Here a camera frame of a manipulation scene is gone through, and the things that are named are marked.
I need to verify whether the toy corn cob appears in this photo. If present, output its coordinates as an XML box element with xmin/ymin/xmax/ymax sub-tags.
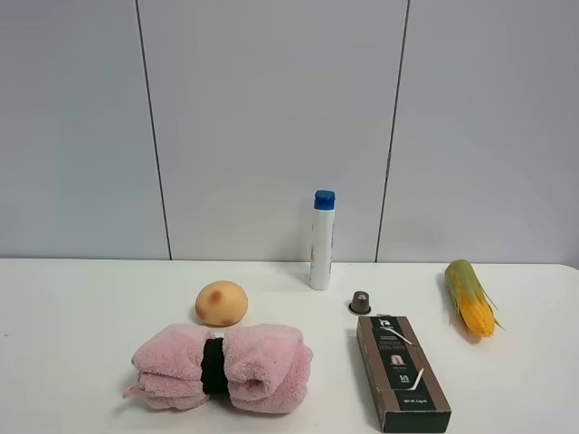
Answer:
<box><xmin>444</xmin><ymin>259</ymin><xmax>502</xmax><ymax>338</ymax></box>

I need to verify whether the white bottle blue cap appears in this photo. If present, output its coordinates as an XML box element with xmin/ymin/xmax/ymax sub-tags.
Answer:
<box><xmin>310</xmin><ymin>190</ymin><xmax>336</xmax><ymax>290</ymax></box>

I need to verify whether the toy potato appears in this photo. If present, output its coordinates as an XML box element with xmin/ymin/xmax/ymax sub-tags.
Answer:
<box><xmin>195</xmin><ymin>280</ymin><xmax>249</xmax><ymax>327</ymax></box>

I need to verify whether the brown coffee capsule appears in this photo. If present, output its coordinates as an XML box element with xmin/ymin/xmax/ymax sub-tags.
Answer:
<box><xmin>347</xmin><ymin>291</ymin><xmax>371</xmax><ymax>316</ymax></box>

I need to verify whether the pink rolled towel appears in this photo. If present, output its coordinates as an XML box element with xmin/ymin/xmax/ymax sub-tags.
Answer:
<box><xmin>123</xmin><ymin>325</ymin><xmax>313</xmax><ymax>414</ymax></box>

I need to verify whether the black band on towel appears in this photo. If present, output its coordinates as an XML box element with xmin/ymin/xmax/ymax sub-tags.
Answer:
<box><xmin>201</xmin><ymin>337</ymin><xmax>229</xmax><ymax>395</ymax></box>

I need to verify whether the brown coffee capsule box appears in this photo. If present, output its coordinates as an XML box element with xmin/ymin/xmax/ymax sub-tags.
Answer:
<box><xmin>356</xmin><ymin>316</ymin><xmax>451</xmax><ymax>433</ymax></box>

